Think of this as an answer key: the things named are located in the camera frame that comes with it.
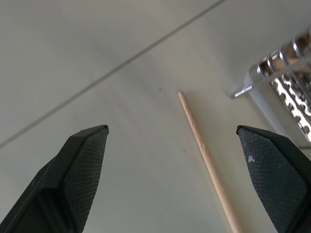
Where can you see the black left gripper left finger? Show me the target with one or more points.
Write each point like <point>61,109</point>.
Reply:
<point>73,174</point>

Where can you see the wooden chopstick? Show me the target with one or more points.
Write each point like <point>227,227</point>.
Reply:
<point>206,160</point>

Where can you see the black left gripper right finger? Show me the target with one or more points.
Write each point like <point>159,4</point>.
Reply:
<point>277,179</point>

